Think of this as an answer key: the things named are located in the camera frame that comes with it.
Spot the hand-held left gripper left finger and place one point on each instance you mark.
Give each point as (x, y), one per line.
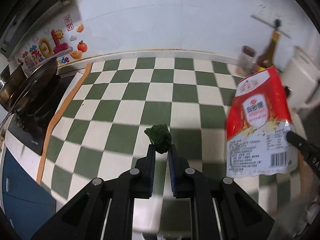
(151, 172)

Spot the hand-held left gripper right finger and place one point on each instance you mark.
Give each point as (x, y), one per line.
(172, 175)

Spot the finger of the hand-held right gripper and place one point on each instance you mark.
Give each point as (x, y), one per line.
(300, 142)

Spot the red and white sugar bag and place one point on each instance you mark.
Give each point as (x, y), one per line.
(255, 120)

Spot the white and pink electric kettle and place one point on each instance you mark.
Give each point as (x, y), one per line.
(302, 80)

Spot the green and white checkered tablecloth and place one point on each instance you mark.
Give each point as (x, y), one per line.
(140, 90)

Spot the dark sauce bottle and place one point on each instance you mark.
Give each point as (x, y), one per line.
(266, 55)

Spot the clear spice jar brown lid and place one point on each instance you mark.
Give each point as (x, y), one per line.
(246, 60)

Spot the black induction cooktop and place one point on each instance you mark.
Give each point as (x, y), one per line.
(30, 135)

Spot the blue base cabinet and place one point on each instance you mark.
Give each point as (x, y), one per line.
(22, 195)

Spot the black frying pan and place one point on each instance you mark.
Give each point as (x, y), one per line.
(37, 80)

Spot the steel pot with lid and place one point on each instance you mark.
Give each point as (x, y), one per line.
(7, 87)

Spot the black range hood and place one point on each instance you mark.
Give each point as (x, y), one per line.
(20, 10)

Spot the gold ingot wall sticker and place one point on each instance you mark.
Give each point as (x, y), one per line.
(76, 54)

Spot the red apple wall sticker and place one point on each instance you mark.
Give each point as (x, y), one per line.
(82, 46)

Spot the orange fruit wall sticker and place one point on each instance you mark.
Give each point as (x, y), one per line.
(80, 28)

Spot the colourful festive wall sticker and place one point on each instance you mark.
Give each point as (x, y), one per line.
(45, 50)

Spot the red seal wall sticker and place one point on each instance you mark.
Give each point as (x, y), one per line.
(68, 22)

